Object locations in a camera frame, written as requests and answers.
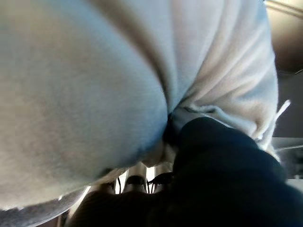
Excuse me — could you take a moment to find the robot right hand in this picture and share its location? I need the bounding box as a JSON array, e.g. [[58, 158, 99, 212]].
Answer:
[[63, 117, 303, 227]]

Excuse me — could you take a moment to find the white fringed cloth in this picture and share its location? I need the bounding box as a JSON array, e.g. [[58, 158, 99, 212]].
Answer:
[[0, 0, 292, 227]]

